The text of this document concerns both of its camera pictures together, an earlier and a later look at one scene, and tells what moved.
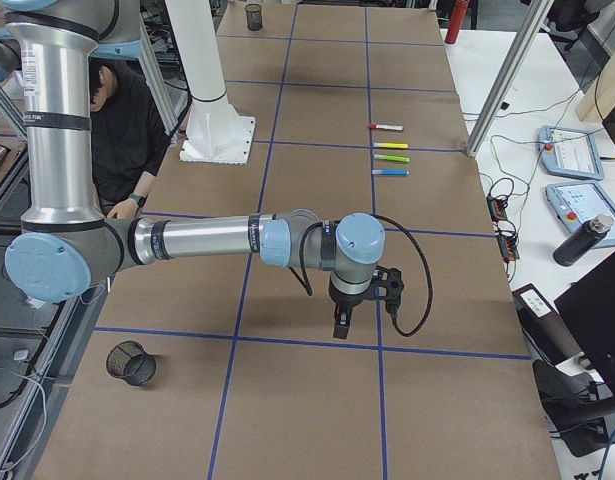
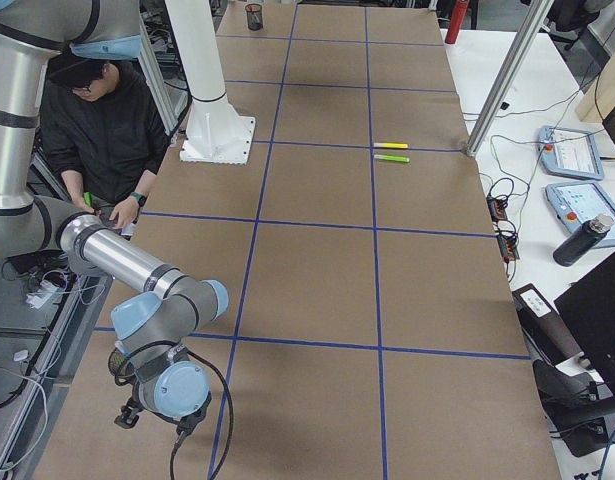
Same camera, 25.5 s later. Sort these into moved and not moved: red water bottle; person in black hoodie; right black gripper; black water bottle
Moved: right black gripper
Not moved: red water bottle; black water bottle; person in black hoodie
